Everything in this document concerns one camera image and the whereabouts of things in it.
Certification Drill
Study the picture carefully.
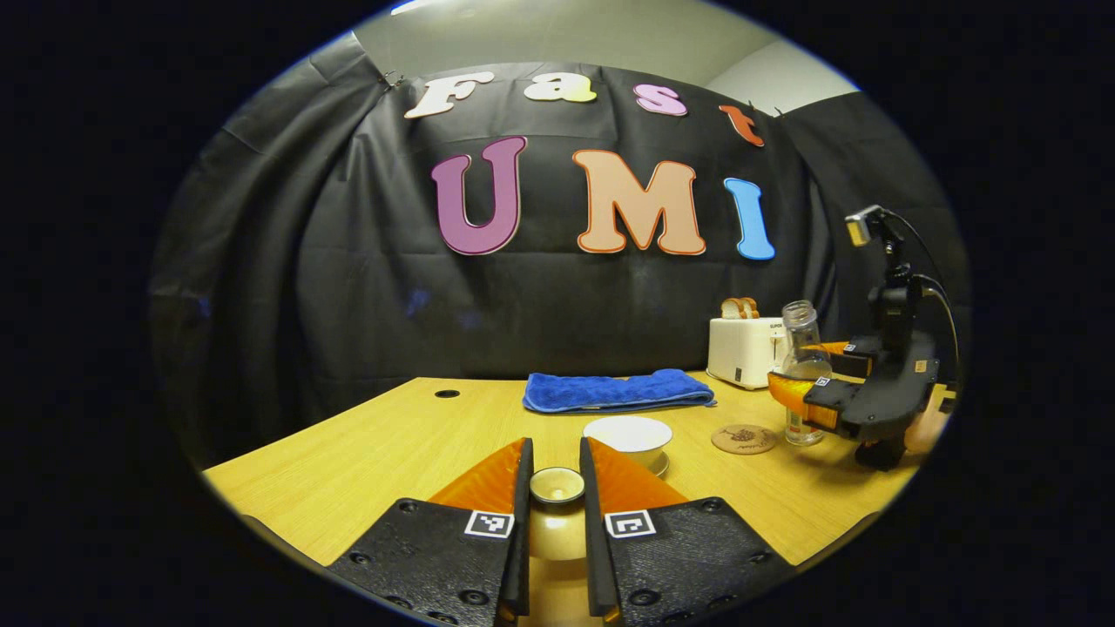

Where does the yellow teacup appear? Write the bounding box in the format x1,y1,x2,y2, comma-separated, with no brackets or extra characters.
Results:
583,415,673,471

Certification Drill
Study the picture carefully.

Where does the yellow teacup lid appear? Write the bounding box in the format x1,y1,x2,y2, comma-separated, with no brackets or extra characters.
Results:
525,466,591,563

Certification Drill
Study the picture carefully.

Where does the black backdrop cloth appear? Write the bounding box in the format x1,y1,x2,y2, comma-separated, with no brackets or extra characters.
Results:
148,33,972,471

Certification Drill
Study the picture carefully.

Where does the white toaster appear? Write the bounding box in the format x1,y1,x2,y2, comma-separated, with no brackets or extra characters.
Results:
706,316,789,390

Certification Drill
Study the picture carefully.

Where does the round cork coaster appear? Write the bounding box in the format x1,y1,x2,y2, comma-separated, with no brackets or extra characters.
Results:
711,423,779,455

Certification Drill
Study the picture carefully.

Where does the blue towel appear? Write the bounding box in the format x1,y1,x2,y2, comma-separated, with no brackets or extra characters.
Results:
523,368,717,415

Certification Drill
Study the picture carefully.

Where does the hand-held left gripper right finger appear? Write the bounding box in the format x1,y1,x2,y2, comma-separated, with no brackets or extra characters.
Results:
578,436,797,627

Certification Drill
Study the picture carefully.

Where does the clear water bottle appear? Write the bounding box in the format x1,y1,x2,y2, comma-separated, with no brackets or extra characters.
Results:
780,300,833,447

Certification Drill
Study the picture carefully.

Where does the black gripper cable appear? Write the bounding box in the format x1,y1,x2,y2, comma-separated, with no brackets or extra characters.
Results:
884,207,962,388

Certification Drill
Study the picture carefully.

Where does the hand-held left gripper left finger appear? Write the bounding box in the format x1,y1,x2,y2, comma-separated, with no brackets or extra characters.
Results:
325,436,535,627

